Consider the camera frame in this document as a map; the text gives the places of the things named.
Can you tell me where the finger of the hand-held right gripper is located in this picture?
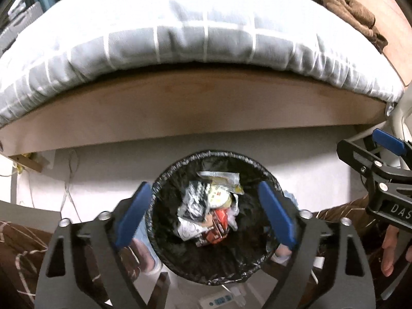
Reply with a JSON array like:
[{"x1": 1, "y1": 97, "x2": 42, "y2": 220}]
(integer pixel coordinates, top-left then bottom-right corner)
[
  {"x1": 373, "y1": 129, "x2": 412, "y2": 181},
  {"x1": 336, "y1": 139, "x2": 391, "y2": 187}
]

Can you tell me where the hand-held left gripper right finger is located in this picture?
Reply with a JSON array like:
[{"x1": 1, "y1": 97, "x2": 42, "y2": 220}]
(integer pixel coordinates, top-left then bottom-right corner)
[{"x1": 257, "y1": 181, "x2": 377, "y2": 309}]

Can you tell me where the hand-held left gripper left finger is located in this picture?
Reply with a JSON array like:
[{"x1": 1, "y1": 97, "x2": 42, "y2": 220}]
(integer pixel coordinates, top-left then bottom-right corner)
[{"x1": 35, "y1": 182, "x2": 152, "y2": 309}]

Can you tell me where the black lined waste bin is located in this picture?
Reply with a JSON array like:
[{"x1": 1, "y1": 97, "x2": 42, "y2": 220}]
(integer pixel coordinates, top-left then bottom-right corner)
[{"x1": 146, "y1": 150, "x2": 287, "y2": 285}]

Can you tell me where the red plastic bag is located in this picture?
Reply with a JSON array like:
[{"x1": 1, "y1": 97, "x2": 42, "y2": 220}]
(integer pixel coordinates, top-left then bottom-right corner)
[{"x1": 214, "y1": 209, "x2": 230, "y2": 232}]

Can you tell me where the black printed packet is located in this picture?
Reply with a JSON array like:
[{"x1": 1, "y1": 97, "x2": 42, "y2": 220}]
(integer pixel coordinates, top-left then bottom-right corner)
[{"x1": 178, "y1": 182, "x2": 210, "y2": 219}]

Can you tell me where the dark instant noodle cup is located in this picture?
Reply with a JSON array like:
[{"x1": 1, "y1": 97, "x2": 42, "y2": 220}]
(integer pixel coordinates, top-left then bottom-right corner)
[{"x1": 196, "y1": 183, "x2": 233, "y2": 248}]

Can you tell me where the clear plastic bag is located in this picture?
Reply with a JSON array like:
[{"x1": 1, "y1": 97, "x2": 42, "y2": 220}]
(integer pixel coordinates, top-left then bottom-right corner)
[{"x1": 196, "y1": 170, "x2": 242, "y2": 189}]

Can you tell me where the person's right hand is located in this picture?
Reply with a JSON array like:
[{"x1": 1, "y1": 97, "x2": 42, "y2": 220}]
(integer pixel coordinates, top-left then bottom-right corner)
[{"x1": 381, "y1": 226, "x2": 403, "y2": 277}]

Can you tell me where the person's right leg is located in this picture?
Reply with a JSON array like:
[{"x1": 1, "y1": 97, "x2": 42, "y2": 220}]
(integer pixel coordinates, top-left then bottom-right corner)
[{"x1": 312, "y1": 196, "x2": 403, "y2": 297}]

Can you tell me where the person's leg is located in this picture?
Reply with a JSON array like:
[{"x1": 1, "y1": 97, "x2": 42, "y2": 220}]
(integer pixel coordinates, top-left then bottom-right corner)
[
  {"x1": 0, "y1": 220, "x2": 145, "y2": 309},
  {"x1": 312, "y1": 196, "x2": 403, "y2": 297}
]

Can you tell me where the brown wooden chair leg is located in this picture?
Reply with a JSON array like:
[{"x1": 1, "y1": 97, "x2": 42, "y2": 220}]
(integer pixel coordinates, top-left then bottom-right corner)
[{"x1": 154, "y1": 272, "x2": 171, "y2": 309}]

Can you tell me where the white device blue label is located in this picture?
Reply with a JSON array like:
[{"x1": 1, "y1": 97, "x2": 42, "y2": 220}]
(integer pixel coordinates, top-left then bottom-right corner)
[{"x1": 199, "y1": 294, "x2": 247, "y2": 309}]

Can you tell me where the wooden headboard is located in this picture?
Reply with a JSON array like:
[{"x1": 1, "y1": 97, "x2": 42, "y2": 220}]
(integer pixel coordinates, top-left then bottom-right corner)
[{"x1": 354, "y1": 0, "x2": 412, "y2": 84}]

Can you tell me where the grey board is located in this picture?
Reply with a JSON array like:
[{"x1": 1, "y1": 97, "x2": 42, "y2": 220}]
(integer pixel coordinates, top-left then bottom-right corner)
[{"x1": 0, "y1": 200, "x2": 62, "y2": 222}]

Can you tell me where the wooden bed support block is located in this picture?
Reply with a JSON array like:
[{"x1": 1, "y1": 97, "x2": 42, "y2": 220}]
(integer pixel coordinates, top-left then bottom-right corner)
[{"x1": 8, "y1": 154, "x2": 44, "y2": 173}]

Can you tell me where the person's left leg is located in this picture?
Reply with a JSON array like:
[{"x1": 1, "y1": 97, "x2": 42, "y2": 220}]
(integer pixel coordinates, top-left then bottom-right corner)
[{"x1": 0, "y1": 220, "x2": 145, "y2": 309}]

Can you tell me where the brown quilted jacket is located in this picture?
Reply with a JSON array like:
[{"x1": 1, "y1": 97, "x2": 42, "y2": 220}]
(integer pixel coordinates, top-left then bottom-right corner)
[{"x1": 309, "y1": 0, "x2": 388, "y2": 54}]

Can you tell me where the grey checked bed sheet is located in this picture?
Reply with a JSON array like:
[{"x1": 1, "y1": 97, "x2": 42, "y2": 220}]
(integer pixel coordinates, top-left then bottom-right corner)
[{"x1": 0, "y1": 0, "x2": 404, "y2": 127}]

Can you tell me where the grey suitcase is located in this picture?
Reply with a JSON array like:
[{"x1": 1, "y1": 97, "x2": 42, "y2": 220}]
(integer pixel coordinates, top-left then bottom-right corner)
[{"x1": 0, "y1": 2, "x2": 44, "y2": 55}]

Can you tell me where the wooden bed frame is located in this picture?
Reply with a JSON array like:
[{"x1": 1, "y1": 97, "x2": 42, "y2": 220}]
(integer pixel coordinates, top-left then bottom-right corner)
[{"x1": 0, "y1": 63, "x2": 391, "y2": 158}]

